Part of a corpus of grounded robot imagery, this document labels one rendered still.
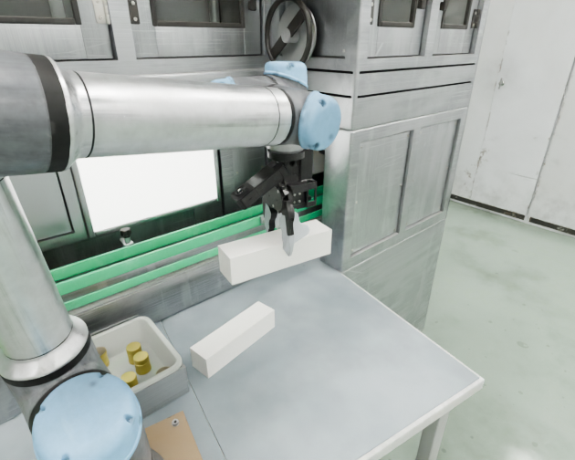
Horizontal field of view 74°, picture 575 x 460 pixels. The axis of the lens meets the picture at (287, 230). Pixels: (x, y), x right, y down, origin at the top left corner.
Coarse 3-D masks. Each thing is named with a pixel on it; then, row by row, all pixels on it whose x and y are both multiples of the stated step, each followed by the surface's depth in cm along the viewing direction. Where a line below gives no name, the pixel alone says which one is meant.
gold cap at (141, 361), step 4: (140, 352) 91; (144, 352) 91; (136, 356) 90; (140, 356) 90; (144, 356) 90; (148, 356) 90; (136, 360) 89; (140, 360) 89; (144, 360) 89; (148, 360) 90; (136, 364) 89; (140, 364) 89; (144, 364) 89; (148, 364) 90; (136, 368) 90; (140, 368) 89; (144, 368) 90; (148, 368) 90; (136, 372) 91; (140, 372) 90; (144, 372) 90
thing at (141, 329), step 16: (144, 320) 97; (96, 336) 92; (112, 336) 94; (128, 336) 97; (144, 336) 99; (160, 336) 92; (112, 352) 95; (160, 352) 94; (176, 352) 87; (112, 368) 92; (128, 368) 92; (176, 368) 83; (144, 384) 79
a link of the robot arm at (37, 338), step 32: (0, 192) 41; (0, 224) 41; (0, 256) 42; (32, 256) 46; (0, 288) 44; (32, 288) 46; (0, 320) 46; (32, 320) 48; (64, 320) 52; (0, 352) 52; (32, 352) 49; (64, 352) 52; (96, 352) 58; (32, 384) 50
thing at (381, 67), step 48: (336, 0) 105; (384, 0) 105; (432, 0) 115; (480, 0) 135; (336, 48) 109; (384, 48) 111; (432, 48) 123; (336, 96) 113; (384, 96) 116; (432, 96) 132
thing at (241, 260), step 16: (320, 224) 86; (240, 240) 79; (256, 240) 79; (272, 240) 79; (304, 240) 80; (320, 240) 83; (224, 256) 75; (240, 256) 73; (256, 256) 75; (272, 256) 77; (288, 256) 80; (304, 256) 82; (224, 272) 77; (240, 272) 75; (256, 272) 77
